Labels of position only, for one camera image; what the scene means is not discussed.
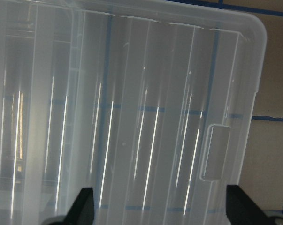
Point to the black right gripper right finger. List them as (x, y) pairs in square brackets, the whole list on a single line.
[(241, 209)]

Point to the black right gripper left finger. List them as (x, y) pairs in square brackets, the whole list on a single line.
[(82, 210)]

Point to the clear plastic box lid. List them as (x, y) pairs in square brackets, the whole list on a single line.
[(149, 102)]

